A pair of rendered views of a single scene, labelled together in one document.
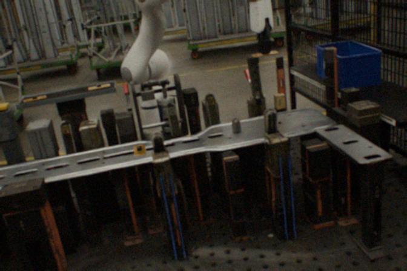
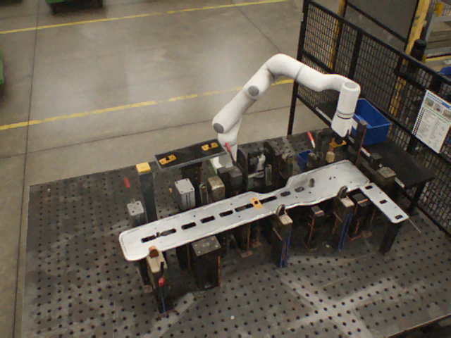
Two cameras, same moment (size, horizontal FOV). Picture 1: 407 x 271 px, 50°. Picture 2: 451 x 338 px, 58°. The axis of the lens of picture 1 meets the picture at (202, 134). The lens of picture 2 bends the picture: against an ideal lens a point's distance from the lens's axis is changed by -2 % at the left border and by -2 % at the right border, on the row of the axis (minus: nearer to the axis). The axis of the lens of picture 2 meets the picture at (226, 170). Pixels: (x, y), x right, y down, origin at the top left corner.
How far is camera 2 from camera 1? 128 cm
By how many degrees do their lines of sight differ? 25
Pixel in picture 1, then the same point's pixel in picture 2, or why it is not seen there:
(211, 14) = not seen: outside the picture
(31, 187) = (215, 246)
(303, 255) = (350, 260)
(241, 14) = not seen: outside the picture
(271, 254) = (332, 260)
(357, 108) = (385, 176)
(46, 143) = (191, 199)
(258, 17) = (343, 129)
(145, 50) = (237, 114)
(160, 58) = not seen: hidden behind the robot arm
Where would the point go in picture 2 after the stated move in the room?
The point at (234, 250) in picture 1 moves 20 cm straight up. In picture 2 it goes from (311, 258) to (316, 234)
